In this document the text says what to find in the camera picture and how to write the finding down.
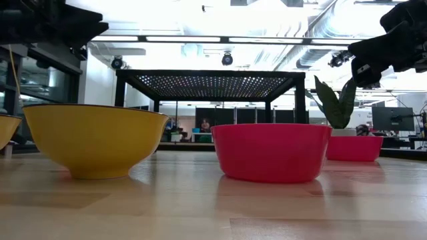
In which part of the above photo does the black computer monitor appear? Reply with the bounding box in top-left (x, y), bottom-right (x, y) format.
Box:
top-left (372, 106), bottom-right (416, 132)

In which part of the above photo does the red plastic bowl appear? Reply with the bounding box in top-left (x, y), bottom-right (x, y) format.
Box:
top-left (211, 123), bottom-right (333, 184)
top-left (326, 135), bottom-right (384, 163)

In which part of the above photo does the yellow floral patterned bowl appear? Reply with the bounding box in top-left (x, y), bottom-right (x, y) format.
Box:
top-left (0, 114), bottom-right (23, 151)
top-left (22, 103), bottom-right (170, 180)

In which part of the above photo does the long linear ceiling light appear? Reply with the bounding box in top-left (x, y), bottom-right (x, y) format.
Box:
top-left (90, 35), bottom-right (364, 46)

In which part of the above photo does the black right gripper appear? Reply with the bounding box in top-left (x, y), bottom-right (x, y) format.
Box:
top-left (348, 0), bottom-right (427, 90)

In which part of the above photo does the black office partition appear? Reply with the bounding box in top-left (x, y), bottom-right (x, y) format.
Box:
top-left (195, 107), bottom-right (296, 125)

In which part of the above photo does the silver ventilation duct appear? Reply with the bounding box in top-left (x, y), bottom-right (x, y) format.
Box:
top-left (295, 0), bottom-right (378, 71)

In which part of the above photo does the black aluminium table frame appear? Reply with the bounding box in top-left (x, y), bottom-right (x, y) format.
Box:
top-left (0, 141), bottom-right (427, 161)

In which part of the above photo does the black perforated metal rack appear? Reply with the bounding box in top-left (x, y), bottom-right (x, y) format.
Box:
top-left (114, 69), bottom-right (307, 125)

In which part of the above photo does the yellow hanging cable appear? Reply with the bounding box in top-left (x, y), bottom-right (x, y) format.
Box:
top-left (8, 45), bottom-right (23, 107)

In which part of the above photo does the white cylinder post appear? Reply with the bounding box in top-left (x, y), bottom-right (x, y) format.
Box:
top-left (3, 140), bottom-right (14, 159)

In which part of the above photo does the person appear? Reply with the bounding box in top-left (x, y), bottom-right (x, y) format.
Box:
top-left (355, 123), bottom-right (376, 137)
top-left (199, 117), bottom-right (214, 135)

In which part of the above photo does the snake plant in white pot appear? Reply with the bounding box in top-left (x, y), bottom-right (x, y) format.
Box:
top-left (305, 75), bottom-right (358, 137)

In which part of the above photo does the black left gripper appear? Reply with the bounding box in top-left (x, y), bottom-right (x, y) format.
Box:
top-left (0, 0), bottom-right (110, 51)

